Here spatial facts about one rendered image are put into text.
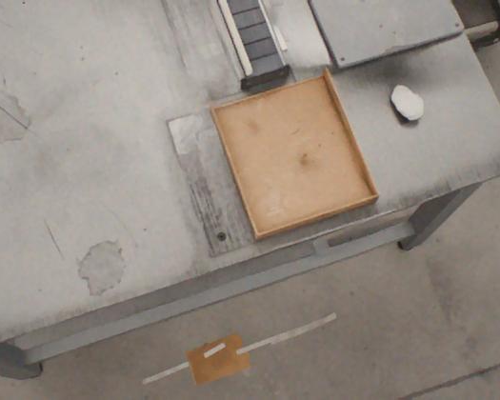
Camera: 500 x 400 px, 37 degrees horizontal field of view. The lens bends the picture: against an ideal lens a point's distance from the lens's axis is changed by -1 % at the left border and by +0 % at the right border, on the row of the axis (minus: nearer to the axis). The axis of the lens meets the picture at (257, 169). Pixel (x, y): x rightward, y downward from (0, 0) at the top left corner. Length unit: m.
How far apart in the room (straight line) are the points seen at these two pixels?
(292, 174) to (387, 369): 0.96
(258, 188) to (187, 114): 0.22
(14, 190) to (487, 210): 1.52
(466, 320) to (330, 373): 0.45
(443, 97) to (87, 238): 0.80
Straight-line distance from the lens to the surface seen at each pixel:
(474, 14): 2.50
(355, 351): 2.32
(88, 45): 1.68
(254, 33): 1.61
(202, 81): 1.61
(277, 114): 1.58
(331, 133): 1.57
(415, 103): 1.60
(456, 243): 2.45
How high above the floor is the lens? 2.28
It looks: 71 degrees down
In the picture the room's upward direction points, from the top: 5 degrees clockwise
